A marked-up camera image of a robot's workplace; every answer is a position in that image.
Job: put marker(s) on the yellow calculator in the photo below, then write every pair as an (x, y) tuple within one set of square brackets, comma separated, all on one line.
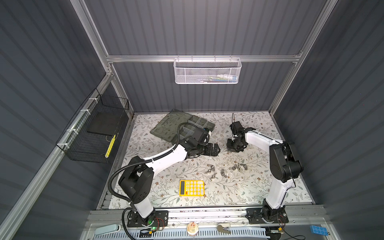
[(191, 188)]

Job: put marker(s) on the white wire wall basket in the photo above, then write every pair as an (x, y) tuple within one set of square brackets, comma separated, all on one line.
[(212, 71)]

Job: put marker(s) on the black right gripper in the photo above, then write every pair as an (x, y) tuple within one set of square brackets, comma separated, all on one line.
[(229, 146)]

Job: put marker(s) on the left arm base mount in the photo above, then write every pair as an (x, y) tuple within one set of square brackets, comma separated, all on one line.
[(155, 219)]

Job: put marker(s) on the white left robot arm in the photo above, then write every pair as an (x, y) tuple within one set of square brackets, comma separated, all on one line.
[(136, 179)]

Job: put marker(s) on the green transparent organizer box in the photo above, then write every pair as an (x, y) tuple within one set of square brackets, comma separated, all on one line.
[(167, 128)]

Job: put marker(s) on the light blue flat device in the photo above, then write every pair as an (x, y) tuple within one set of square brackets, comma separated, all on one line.
[(109, 229)]

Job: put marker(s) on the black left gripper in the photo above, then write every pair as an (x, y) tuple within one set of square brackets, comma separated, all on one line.
[(209, 152)]

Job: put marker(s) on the round wooden object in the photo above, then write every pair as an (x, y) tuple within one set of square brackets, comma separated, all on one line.
[(192, 229)]

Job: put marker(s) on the silver wing nut pile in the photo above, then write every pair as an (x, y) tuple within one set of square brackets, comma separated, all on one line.
[(239, 167)]

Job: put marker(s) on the blue toy brick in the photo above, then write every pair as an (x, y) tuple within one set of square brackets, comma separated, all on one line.
[(319, 230)]

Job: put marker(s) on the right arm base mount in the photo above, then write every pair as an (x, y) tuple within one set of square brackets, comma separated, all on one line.
[(265, 215)]

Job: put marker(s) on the black wire wall basket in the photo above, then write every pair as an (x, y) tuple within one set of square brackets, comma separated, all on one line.
[(87, 138)]

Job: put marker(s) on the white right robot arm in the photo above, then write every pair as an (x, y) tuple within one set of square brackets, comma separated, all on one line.
[(283, 165)]

